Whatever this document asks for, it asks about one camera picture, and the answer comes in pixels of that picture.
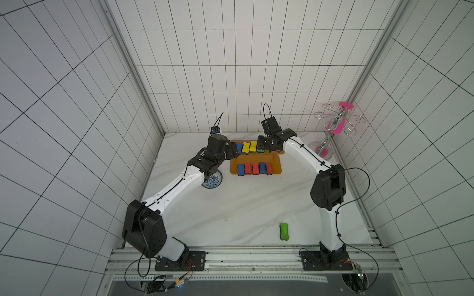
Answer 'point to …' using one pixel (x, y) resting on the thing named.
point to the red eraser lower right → (269, 171)
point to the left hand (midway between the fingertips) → (226, 149)
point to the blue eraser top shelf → (239, 146)
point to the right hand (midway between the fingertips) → (254, 143)
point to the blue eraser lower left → (241, 169)
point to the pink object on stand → (340, 127)
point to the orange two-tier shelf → (258, 157)
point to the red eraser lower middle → (255, 168)
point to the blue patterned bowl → (214, 180)
